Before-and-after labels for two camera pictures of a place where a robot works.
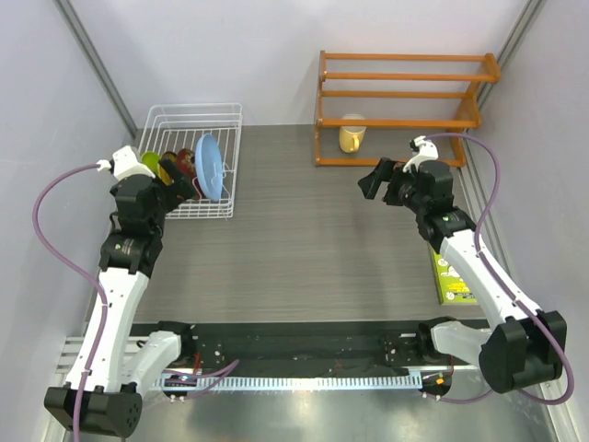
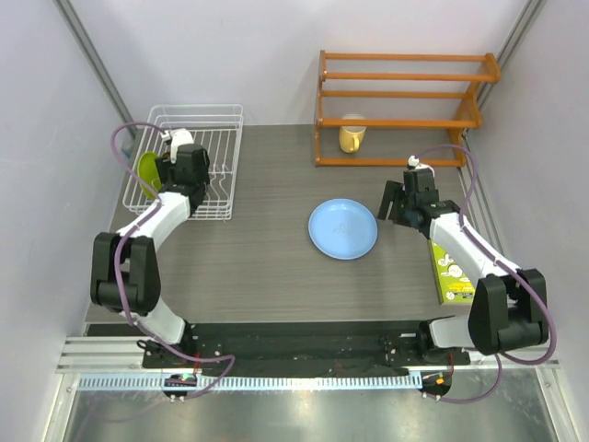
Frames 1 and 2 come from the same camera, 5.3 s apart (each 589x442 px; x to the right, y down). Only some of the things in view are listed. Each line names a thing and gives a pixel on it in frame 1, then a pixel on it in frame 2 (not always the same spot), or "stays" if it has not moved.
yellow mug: (351, 137) stays
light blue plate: (208, 166) -> (343, 229)
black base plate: (319, 348) stays
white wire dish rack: (173, 127) stays
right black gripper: (386, 170) -> (393, 192)
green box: (451, 288) stays
